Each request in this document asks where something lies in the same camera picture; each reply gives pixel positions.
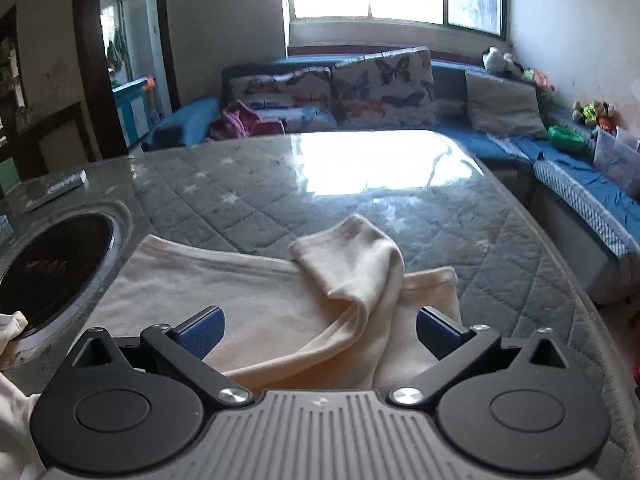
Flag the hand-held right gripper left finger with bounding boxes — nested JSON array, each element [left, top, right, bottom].
[[70, 305, 253, 408]]

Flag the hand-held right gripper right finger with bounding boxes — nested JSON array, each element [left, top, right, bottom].
[[389, 305, 571, 408]]

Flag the cream garment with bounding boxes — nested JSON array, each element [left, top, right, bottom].
[[82, 212, 463, 393]]

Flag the round black induction cooker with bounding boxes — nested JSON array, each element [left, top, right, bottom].
[[0, 200, 136, 361]]

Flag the white cloth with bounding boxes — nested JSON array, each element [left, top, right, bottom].
[[0, 310, 45, 480]]

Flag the grey remote control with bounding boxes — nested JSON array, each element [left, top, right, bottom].
[[24, 169, 88, 212]]

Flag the blue sofa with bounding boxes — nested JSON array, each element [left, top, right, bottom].
[[142, 52, 640, 306]]

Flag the pink cloth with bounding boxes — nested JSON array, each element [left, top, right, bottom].
[[206, 100, 287, 142]]

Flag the blue cabinet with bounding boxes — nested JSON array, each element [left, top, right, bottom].
[[112, 76, 164, 147]]

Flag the grey cushion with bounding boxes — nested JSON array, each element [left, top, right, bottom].
[[464, 70, 549, 140]]

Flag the butterfly print cushion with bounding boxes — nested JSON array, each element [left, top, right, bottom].
[[331, 47, 439, 131], [229, 66, 339, 134]]

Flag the dark wooden sideboard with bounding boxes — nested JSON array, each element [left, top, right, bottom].
[[0, 5, 99, 196]]

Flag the clear plastic box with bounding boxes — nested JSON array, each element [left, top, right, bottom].
[[592, 127, 640, 197]]

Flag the colourful plush toys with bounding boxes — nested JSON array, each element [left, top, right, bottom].
[[571, 99, 619, 132]]

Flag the white plush toy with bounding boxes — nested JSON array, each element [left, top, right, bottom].
[[482, 47, 524, 79]]

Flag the dark wooden door frame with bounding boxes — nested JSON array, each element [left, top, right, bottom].
[[72, 0, 182, 162]]

